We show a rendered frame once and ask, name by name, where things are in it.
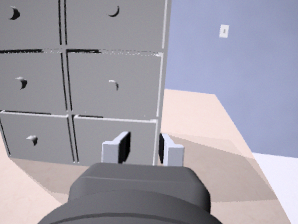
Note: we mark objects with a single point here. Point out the grey drawer front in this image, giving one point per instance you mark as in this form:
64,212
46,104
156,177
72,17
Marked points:
50,137
42,86
90,133
95,76
38,22
135,23

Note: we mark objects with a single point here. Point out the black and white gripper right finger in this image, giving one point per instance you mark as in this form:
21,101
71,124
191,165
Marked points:
170,153

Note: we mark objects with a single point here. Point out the small grey chest of drawers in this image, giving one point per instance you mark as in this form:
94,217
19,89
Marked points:
163,52

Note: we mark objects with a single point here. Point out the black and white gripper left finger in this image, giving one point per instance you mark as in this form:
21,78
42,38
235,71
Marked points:
116,151

